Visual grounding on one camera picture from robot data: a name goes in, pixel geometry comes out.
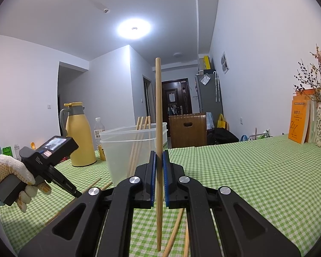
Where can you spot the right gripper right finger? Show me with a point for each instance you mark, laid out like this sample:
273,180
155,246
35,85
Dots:
220,222

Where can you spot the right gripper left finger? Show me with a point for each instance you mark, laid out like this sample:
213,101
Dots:
99,223

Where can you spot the white gloved left hand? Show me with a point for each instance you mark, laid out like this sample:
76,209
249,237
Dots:
11,166

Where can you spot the yellow thermos jug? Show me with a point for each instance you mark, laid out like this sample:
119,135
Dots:
74,124

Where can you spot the yellow bear mug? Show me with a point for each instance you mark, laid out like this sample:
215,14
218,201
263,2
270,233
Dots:
101,153

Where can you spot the clear plastic bottle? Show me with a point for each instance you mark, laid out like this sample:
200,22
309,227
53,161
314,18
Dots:
98,128

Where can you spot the clear plastic container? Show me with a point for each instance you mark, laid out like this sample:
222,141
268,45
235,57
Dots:
117,145

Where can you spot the yellow tote bag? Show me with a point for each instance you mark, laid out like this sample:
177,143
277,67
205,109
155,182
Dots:
221,122

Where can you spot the wooden stool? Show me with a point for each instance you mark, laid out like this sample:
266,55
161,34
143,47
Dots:
188,130

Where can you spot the orange book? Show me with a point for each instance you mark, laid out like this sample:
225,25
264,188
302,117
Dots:
303,117

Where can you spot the grey refrigerator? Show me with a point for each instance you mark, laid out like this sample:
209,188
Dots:
209,94

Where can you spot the dark entrance door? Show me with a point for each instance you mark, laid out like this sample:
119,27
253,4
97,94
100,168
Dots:
176,99

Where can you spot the round ceiling light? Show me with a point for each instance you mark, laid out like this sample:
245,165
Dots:
133,28

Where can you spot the dried flower branches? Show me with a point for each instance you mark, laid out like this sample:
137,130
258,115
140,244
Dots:
310,77

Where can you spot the yellow box on fridge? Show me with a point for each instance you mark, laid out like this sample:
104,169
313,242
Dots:
206,63

